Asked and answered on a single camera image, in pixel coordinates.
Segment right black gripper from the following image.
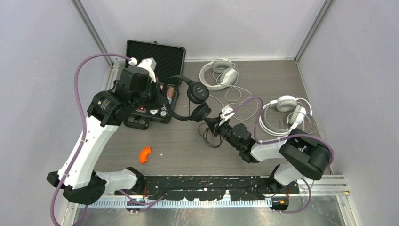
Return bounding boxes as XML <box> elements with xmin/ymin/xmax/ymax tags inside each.
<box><xmin>206</xmin><ymin>115</ymin><xmax>241</xmax><ymax>150</ymax></box>

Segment black wired headphones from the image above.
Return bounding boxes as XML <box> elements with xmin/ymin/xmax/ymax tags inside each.
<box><xmin>162</xmin><ymin>74</ymin><xmax>225</xmax><ymax>149</ymax></box>

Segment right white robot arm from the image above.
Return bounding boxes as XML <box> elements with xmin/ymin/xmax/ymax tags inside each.
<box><xmin>204</xmin><ymin>118</ymin><xmax>334</xmax><ymax>193</ymax></box>

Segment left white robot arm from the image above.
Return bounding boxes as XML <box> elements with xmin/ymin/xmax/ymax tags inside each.
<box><xmin>47</xmin><ymin>66</ymin><xmax>160</xmax><ymax>205</ymax></box>

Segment white grey headphones at right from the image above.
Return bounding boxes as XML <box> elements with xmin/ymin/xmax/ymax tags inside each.
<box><xmin>257</xmin><ymin>95</ymin><xmax>319</xmax><ymax>137</ymax></box>

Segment white headphones at back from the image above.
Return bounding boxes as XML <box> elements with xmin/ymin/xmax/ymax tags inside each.
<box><xmin>199</xmin><ymin>58</ymin><xmax>253</xmax><ymax>106</ymax></box>

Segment black poker chip case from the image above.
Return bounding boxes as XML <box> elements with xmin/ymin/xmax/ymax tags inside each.
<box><xmin>124</xmin><ymin>40</ymin><xmax>186</xmax><ymax>130</ymax></box>

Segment orange curved plastic piece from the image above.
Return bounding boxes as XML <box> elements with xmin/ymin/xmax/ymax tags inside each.
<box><xmin>139</xmin><ymin>146</ymin><xmax>152</xmax><ymax>164</ymax></box>

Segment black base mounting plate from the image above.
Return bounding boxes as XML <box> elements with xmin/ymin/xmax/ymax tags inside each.
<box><xmin>123</xmin><ymin>176</ymin><xmax>299</xmax><ymax>201</ymax></box>

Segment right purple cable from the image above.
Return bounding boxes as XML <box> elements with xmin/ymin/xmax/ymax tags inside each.
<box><xmin>232</xmin><ymin>97</ymin><xmax>334</xmax><ymax>215</ymax></box>

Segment purple cable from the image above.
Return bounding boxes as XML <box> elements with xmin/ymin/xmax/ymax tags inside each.
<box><xmin>49</xmin><ymin>53</ymin><xmax>138</xmax><ymax>226</ymax></box>
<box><xmin>232</xmin><ymin>97</ymin><xmax>334</xmax><ymax>215</ymax></box>

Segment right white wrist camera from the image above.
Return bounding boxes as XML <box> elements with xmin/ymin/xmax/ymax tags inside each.
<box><xmin>219</xmin><ymin>105</ymin><xmax>235</xmax><ymax>126</ymax></box>

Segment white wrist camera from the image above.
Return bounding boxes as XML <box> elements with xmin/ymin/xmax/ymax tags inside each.
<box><xmin>219</xmin><ymin>105</ymin><xmax>235</xmax><ymax>126</ymax></box>
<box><xmin>128</xmin><ymin>57</ymin><xmax>157</xmax><ymax>83</ymax></box>

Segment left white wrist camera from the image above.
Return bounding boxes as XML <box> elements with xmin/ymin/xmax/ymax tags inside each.
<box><xmin>128</xmin><ymin>57</ymin><xmax>157</xmax><ymax>83</ymax></box>

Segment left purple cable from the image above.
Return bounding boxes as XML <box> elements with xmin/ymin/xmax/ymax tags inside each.
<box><xmin>49</xmin><ymin>53</ymin><xmax>138</xmax><ymax>226</ymax></box>

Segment aluminium slotted rail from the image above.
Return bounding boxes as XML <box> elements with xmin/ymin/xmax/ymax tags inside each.
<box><xmin>89</xmin><ymin>197</ymin><xmax>272</xmax><ymax>209</ymax></box>

